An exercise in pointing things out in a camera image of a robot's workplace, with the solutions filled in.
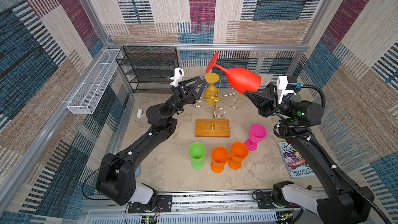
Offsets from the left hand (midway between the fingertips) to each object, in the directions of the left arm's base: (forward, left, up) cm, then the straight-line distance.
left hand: (203, 83), depth 51 cm
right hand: (-2, -14, -3) cm, 14 cm away
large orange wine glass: (-6, -18, -41) cm, 45 cm away
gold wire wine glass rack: (+13, -9, -49) cm, 51 cm away
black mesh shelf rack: (+52, +35, -32) cm, 71 cm away
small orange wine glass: (-9, -8, -40) cm, 42 cm away
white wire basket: (+28, +66, -33) cm, 79 cm away
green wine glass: (-4, +3, -43) cm, 44 cm away
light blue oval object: (-12, +33, -50) cm, 61 cm away
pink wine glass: (+5, -30, -43) cm, 53 cm away
